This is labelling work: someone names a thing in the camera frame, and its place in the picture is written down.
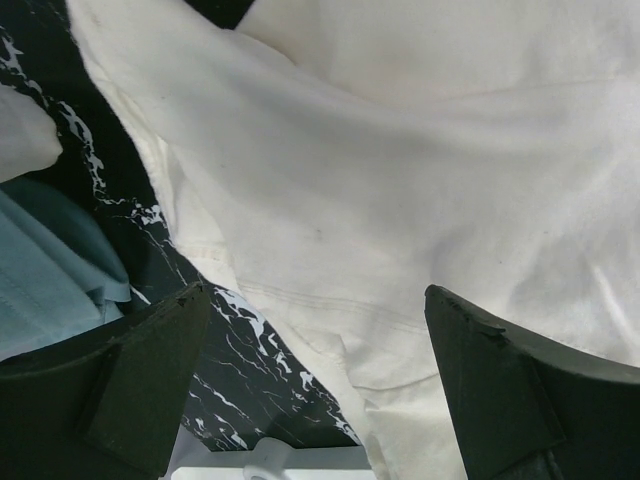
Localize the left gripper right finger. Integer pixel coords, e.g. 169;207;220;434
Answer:
425;285;639;479

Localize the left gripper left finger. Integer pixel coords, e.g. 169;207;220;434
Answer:
1;283;210;479

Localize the white t shirt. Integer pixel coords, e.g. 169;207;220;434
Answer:
67;1;639;479

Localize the teal t shirt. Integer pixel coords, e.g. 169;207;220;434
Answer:
1;178;131;359

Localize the metal clothes rack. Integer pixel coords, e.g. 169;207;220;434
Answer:
170;438;375;480

